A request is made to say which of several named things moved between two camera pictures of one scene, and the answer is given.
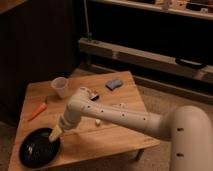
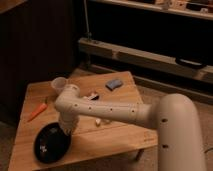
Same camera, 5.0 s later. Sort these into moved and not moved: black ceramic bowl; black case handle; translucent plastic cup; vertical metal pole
Moved: black ceramic bowl
Not moved: translucent plastic cup; black case handle; vertical metal pole
